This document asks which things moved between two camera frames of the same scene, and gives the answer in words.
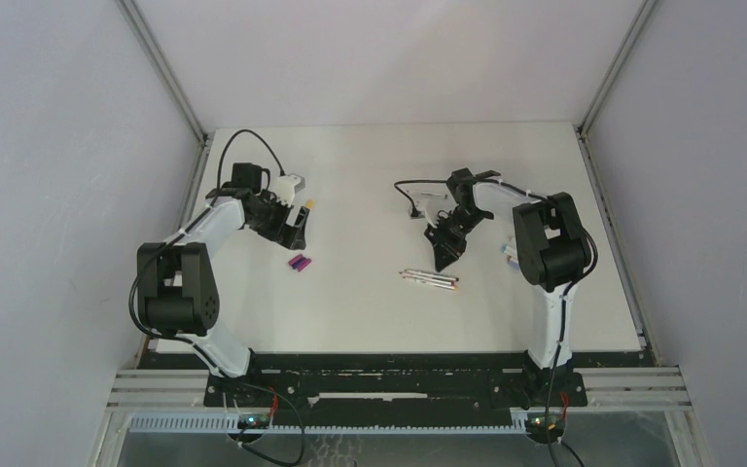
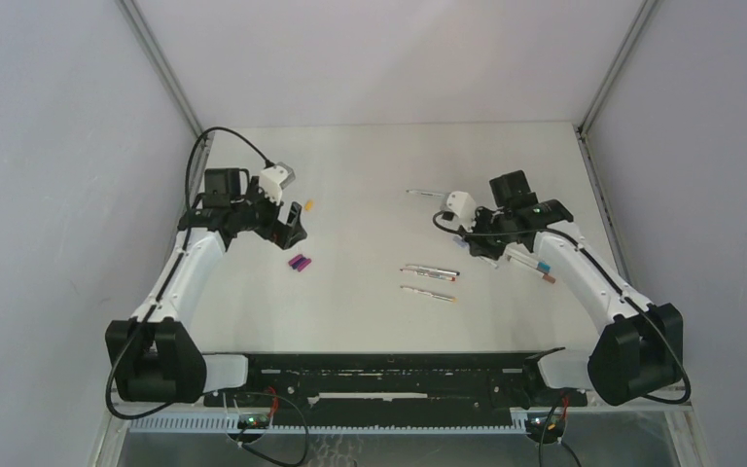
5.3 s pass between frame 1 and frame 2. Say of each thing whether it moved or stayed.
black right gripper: moved
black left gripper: stayed
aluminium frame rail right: stayed
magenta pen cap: stayed
